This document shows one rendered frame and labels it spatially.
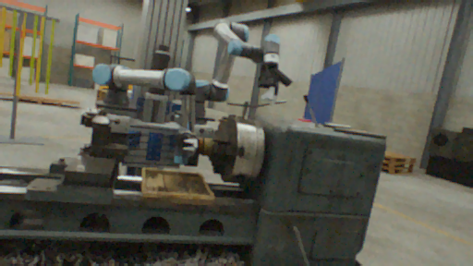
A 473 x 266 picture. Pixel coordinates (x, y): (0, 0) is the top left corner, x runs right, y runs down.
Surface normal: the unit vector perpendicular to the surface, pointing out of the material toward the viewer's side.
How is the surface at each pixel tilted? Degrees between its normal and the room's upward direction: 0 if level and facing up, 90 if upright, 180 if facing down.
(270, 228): 90
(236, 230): 88
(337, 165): 90
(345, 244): 90
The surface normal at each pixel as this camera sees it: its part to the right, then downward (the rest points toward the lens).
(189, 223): 0.29, 0.13
